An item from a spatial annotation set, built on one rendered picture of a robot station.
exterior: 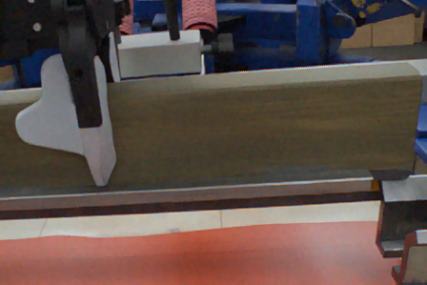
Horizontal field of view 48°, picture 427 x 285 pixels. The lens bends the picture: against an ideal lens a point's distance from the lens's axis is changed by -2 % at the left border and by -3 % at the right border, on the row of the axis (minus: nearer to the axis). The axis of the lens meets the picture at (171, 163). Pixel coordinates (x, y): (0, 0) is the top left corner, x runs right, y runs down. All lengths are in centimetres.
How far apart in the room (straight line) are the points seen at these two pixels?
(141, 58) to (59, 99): 25
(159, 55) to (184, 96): 23
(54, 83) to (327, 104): 17
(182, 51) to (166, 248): 23
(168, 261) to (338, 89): 19
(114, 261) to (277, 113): 18
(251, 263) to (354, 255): 8
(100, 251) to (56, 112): 15
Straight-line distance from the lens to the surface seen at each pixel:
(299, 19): 91
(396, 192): 36
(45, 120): 32
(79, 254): 42
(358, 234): 43
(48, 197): 34
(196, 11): 72
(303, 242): 42
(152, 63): 55
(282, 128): 32
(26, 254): 44
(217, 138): 32
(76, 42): 28
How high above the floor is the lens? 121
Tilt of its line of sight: 28 degrees down
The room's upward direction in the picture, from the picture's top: 6 degrees counter-clockwise
